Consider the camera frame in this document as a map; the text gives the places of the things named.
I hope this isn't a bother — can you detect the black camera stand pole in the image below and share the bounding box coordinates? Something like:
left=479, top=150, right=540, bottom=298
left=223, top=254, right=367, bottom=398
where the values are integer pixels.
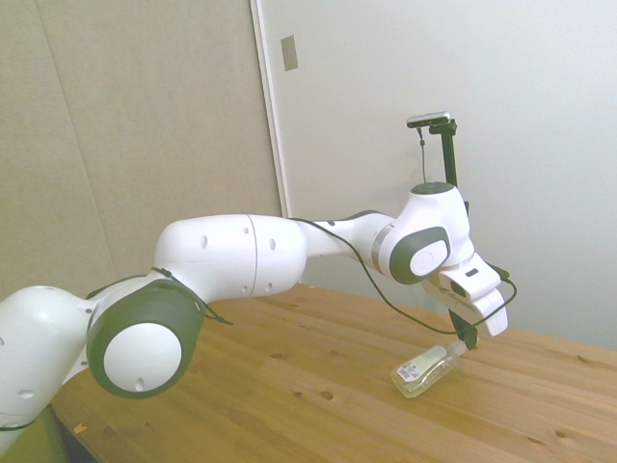
left=428, top=120, right=471, bottom=213

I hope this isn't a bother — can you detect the grey blank wall plate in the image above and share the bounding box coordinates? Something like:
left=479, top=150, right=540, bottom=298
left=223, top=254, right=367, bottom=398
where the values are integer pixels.
left=281, top=34, right=299, bottom=72

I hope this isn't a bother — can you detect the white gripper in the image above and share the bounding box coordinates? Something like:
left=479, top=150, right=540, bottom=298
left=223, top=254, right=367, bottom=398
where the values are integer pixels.
left=433, top=287, right=510, bottom=351

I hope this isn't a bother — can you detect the white vertical wall trim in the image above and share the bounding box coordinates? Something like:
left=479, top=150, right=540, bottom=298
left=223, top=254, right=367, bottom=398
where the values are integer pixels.
left=249, top=0, right=293, bottom=219

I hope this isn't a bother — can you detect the grey stereo camera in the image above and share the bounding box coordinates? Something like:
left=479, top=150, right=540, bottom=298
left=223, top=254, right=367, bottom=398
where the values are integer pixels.
left=406, top=110, right=454, bottom=129

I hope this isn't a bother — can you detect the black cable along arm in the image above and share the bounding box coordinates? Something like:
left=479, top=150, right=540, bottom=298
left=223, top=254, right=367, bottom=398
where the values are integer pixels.
left=84, top=217, right=518, bottom=337

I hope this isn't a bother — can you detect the clear sanitizer pump bottle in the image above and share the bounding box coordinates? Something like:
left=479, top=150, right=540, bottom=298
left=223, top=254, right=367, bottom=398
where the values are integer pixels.
left=389, top=337, right=469, bottom=399

